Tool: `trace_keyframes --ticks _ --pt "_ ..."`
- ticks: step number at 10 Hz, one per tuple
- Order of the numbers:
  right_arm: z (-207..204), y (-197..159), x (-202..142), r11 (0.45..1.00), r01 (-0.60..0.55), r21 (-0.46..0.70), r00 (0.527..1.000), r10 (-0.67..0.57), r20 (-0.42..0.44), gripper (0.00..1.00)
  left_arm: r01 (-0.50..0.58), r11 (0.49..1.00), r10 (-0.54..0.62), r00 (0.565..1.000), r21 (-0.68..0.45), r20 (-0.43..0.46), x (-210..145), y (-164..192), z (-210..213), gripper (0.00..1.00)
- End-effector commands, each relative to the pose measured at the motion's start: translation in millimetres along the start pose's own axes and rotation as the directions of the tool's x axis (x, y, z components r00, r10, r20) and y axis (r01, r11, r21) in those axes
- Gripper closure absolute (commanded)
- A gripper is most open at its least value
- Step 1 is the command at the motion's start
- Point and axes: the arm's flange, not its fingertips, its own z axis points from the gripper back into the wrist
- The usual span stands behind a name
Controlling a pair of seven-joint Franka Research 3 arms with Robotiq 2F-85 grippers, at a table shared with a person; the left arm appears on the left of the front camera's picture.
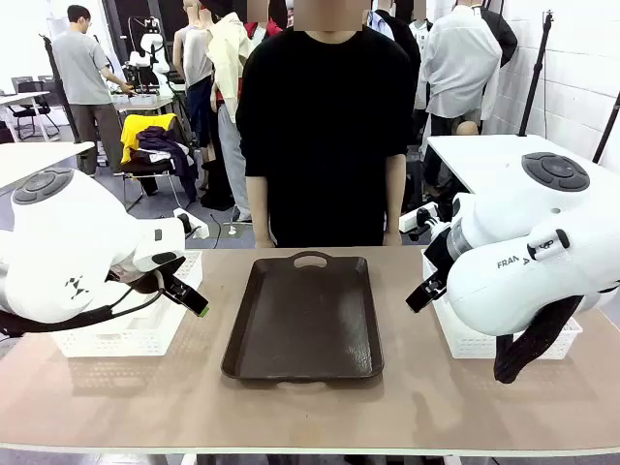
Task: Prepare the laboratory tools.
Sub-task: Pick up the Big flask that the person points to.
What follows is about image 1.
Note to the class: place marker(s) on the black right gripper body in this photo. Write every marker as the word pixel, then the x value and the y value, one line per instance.
pixel 438 257

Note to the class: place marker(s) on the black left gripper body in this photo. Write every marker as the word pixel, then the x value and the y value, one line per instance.
pixel 143 283

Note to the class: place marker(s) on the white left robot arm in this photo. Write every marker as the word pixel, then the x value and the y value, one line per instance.
pixel 58 242

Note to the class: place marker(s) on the person's right forearm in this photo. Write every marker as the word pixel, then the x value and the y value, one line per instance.
pixel 257 208

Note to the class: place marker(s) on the person's left forearm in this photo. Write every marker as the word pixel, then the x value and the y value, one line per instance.
pixel 394 194

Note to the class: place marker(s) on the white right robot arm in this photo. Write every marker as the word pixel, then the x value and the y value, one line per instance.
pixel 533 290

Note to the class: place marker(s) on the person's left hand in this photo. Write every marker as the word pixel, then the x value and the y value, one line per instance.
pixel 392 239

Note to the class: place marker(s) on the person's right hand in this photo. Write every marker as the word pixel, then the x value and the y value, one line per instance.
pixel 265 242

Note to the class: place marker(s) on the white power strip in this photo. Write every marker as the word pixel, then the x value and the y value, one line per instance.
pixel 194 225
pixel 421 215

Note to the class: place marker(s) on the white perforated plastic basket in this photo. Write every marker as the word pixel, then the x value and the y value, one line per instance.
pixel 465 339
pixel 121 339

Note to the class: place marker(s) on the black metal-legged chair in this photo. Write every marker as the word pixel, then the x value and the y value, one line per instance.
pixel 155 169

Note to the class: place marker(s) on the dark brown serving tray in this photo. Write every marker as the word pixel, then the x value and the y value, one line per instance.
pixel 305 319

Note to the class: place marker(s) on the dark purple clothes pile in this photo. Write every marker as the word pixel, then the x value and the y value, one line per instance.
pixel 169 150

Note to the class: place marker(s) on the yellow garment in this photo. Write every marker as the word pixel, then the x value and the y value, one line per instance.
pixel 133 131

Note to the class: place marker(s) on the person in black shirt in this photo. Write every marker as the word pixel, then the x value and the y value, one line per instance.
pixel 324 135

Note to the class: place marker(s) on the mannequin in white shirt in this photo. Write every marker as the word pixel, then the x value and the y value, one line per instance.
pixel 460 63

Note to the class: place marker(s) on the black tripod stand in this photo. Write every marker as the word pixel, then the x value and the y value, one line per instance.
pixel 533 82

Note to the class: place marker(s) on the black office chair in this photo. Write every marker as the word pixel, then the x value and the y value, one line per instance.
pixel 31 106

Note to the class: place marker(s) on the black light stand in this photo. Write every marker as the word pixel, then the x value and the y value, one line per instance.
pixel 60 87

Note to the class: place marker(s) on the man in grey t-shirt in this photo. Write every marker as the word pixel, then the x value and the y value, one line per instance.
pixel 87 77

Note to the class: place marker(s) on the mannequin in white tank top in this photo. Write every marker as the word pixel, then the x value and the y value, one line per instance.
pixel 196 63

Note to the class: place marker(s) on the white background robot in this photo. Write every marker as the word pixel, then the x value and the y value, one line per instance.
pixel 150 48

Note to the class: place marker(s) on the mannequin in cream jacket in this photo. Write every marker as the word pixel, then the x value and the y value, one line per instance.
pixel 227 63

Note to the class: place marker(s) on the grey mannequin base plate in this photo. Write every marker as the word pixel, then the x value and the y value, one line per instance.
pixel 235 230

